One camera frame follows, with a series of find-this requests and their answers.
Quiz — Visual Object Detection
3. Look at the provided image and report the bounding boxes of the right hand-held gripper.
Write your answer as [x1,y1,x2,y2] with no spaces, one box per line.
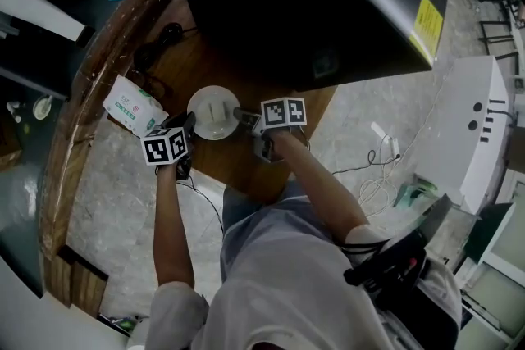
[232,97,308,164]

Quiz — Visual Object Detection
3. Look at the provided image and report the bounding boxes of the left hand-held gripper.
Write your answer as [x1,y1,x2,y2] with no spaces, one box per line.
[140,110,199,182]

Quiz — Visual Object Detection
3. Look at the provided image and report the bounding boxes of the white round plate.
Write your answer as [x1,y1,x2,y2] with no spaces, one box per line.
[186,84,241,141]

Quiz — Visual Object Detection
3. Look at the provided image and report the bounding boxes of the black mini fridge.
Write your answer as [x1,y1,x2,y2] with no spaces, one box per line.
[166,0,452,93]

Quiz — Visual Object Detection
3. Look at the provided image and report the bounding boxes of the person's right forearm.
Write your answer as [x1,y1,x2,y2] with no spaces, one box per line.
[268,129,370,247]

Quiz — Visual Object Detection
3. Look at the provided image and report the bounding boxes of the person's left forearm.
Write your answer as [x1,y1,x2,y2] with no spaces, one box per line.
[153,163,196,288]

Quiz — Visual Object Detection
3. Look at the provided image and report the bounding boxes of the brown wooden table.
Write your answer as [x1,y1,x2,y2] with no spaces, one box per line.
[80,0,340,206]

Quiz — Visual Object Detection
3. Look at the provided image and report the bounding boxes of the white wet wipes pack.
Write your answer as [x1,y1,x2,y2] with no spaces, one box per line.
[102,74,170,139]

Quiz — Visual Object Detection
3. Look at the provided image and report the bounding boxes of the person's grey shorts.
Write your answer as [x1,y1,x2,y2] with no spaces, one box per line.
[221,179,317,243]

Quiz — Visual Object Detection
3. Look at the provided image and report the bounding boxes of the rough wooden platform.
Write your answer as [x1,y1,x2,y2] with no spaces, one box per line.
[38,0,184,320]

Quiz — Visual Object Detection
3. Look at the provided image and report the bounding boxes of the white round cup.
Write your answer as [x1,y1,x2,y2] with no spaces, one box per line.
[31,94,54,121]

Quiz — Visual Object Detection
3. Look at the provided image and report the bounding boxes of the person's white shirt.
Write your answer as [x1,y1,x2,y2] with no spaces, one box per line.
[135,194,463,350]

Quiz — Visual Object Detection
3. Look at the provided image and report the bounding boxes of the small white bottle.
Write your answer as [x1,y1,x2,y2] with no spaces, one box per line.
[5,100,24,124]

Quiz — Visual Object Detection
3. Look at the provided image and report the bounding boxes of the brown cardboard box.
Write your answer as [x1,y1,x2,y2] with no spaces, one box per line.
[0,114,24,173]

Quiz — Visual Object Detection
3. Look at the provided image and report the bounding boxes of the green plastic stool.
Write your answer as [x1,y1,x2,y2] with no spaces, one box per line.
[394,180,439,209]

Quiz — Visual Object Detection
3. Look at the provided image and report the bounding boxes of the white flat board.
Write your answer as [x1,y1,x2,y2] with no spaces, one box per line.
[0,0,96,49]

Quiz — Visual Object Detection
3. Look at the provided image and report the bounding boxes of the black waist pack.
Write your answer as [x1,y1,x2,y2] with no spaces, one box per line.
[343,227,460,350]

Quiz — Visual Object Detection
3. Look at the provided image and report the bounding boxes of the white box with black print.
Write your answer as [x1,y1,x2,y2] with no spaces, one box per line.
[416,55,513,215]

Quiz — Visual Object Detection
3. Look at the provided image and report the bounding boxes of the black flat panel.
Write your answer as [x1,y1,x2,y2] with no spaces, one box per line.
[409,194,479,271]

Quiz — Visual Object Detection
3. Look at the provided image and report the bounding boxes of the white rounded appliance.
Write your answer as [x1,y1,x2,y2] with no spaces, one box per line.
[0,253,140,350]

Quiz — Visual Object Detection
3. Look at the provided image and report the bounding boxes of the white shelf unit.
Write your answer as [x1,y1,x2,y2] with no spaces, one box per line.
[450,175,525,346]

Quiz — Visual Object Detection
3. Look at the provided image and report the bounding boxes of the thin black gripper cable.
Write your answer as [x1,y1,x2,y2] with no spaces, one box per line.
[176,175,226,235]

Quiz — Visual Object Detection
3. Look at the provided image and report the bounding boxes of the black power cable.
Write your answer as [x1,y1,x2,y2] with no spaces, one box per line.
[133,22,199,98]

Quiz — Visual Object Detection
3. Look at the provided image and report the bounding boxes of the white cable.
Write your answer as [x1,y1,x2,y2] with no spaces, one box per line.
[357,133,411,217]

